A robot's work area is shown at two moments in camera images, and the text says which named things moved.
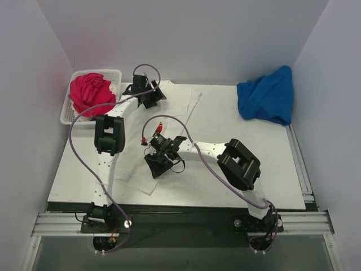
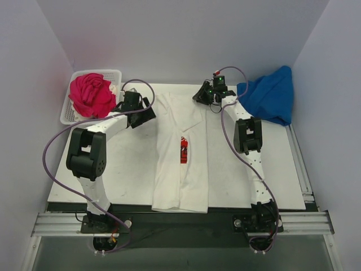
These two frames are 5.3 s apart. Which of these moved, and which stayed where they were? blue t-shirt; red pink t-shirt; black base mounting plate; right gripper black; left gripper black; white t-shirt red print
Moved: white t-shirt red print; right gripper black; left gripper black
Stayed: red pink t-shirt; blue t-shirt; black base mounting plate
